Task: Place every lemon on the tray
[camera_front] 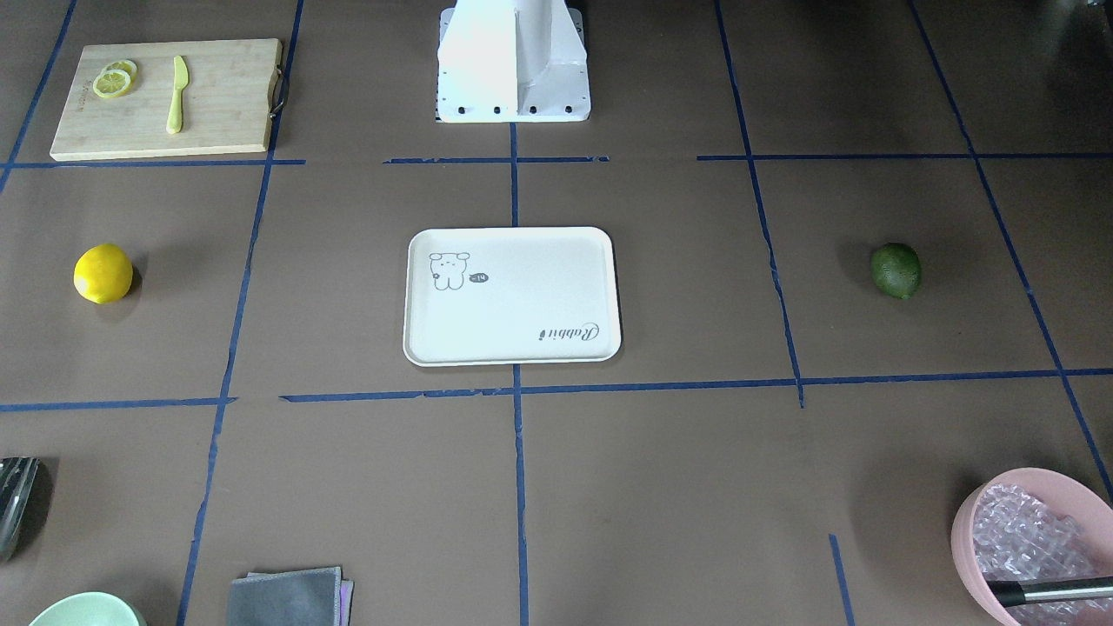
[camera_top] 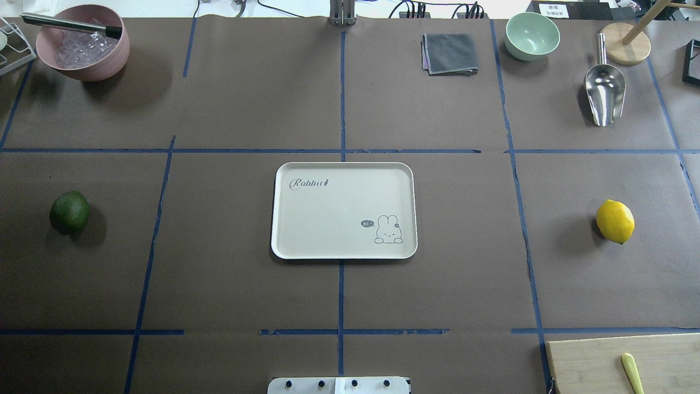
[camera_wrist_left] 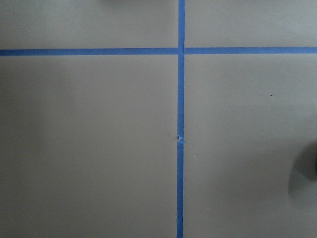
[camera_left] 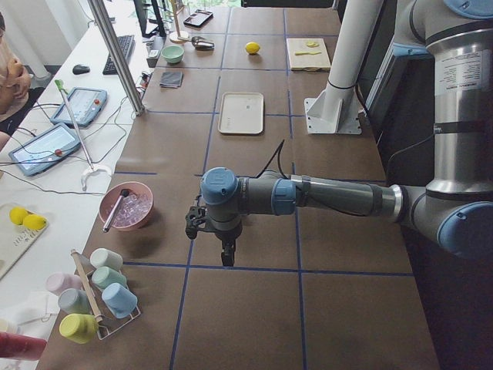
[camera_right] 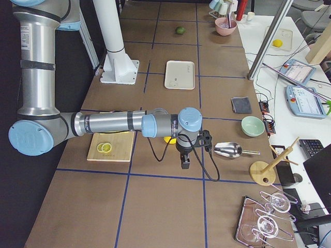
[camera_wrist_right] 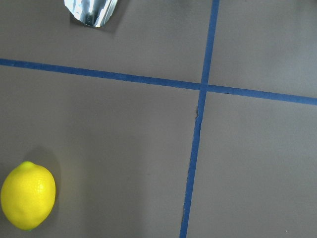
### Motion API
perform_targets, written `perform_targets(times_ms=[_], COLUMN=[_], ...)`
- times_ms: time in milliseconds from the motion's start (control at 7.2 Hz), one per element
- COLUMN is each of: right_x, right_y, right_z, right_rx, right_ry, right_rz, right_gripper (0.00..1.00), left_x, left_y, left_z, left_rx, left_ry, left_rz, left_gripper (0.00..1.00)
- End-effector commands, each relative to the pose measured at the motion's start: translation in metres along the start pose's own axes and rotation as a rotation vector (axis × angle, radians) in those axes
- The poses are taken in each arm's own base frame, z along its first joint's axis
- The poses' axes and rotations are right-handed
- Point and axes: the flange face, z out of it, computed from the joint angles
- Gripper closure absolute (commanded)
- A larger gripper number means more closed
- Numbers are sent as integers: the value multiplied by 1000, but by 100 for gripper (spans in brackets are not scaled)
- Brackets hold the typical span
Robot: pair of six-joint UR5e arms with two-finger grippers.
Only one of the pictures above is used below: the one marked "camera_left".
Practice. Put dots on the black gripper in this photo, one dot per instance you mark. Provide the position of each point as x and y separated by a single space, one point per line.
226 237

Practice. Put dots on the yellow lemon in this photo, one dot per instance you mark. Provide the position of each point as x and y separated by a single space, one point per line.
252 48
17 215

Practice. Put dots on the cream rabbit tray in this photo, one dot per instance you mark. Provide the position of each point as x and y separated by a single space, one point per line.
241 113

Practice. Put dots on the pink bowl with ice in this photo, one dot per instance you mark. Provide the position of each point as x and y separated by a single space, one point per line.
134 210

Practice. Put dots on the blue pastel cup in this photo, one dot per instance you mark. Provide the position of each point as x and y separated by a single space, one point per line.
119 300

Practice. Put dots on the metal tongs in bowl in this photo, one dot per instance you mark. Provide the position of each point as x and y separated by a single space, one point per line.
108 223

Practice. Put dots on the mint pastel cup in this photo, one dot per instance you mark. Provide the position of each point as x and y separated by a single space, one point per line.
103 276

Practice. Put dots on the white pastel cup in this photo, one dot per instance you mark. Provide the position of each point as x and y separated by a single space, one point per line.
103 257

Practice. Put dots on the grey pastel cup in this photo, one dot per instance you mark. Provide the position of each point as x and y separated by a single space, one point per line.
73 301

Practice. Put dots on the yellow pastel cup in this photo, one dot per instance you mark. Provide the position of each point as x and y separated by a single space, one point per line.
79 328

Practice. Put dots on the pink pastel cup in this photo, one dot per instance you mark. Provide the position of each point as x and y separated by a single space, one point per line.
58 282

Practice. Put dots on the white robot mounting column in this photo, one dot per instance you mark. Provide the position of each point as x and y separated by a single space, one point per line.
336 109

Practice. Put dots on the grey folded cloth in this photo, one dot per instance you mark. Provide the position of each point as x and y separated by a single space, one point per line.
171 80

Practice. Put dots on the far teach pendant tablet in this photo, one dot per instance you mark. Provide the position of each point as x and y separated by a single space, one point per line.
86 105

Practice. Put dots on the teach pendant tablet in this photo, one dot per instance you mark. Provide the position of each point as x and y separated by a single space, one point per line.
45 150
86 105

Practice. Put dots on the mint green bowl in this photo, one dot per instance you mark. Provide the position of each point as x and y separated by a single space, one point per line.
173 54

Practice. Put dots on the near teach pendant tablet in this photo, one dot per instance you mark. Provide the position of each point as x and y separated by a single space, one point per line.
45 150

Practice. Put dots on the metal scoop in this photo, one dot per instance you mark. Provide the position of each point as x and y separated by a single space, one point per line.
202 44

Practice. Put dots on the white side cutting board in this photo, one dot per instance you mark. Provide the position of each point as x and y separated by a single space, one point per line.
15 239

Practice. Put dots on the wooden cutting board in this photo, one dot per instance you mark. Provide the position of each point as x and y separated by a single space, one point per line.
319 62

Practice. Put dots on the yellow lemon on side board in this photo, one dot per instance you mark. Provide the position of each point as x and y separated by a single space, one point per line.
17 215

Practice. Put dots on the wooden banana stand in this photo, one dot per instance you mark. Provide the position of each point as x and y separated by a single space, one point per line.
177 35

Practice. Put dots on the red bottle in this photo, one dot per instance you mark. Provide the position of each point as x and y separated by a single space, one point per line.
20 347

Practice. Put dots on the black computer mouse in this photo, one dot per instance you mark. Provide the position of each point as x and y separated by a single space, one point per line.
80 69

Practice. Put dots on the white grabber stick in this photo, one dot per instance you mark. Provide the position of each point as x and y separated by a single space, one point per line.
93 167

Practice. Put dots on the person in beige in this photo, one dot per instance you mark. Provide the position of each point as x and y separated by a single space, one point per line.
15 86

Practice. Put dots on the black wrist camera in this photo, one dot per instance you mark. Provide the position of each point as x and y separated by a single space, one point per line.
196 221

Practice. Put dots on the wire cup rack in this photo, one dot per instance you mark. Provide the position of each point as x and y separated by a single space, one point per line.
107 322

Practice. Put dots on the aluminium frame post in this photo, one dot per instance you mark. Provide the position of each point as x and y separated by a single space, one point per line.
101 17

